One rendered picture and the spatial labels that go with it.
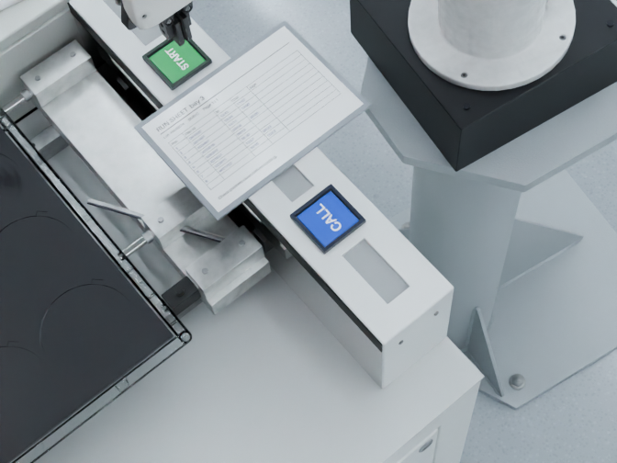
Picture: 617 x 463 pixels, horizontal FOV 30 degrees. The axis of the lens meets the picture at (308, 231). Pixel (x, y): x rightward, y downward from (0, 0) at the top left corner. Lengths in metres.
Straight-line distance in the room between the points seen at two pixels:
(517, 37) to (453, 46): 0.08
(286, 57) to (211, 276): 0.26
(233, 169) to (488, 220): 0.53
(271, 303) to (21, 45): 0.41
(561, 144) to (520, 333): 0.81
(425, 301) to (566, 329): 1.04
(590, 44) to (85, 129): 0.59
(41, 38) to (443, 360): 0.59
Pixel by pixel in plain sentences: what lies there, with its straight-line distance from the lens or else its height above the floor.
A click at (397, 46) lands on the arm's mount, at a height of 0.91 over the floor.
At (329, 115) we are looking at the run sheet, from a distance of 1.24.
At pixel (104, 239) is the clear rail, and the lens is 1.27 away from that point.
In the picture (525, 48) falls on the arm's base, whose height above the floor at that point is 0.93.
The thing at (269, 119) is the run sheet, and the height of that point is 0.96.
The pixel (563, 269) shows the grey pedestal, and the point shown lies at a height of 0.01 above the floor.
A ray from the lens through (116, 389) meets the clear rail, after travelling 1.20.
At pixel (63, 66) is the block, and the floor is 0.91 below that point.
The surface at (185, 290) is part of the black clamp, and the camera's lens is 1.23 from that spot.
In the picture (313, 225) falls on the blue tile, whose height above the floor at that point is 0.96.
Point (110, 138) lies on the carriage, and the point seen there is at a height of 0.88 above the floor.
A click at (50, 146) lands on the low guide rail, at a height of 0.84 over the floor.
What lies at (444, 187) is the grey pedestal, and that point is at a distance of 1.56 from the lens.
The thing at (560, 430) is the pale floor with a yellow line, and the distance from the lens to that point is 2.13.
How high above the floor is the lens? 2.02
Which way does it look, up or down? 64 degrees down
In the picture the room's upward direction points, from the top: 7 degrees counter-clockwise
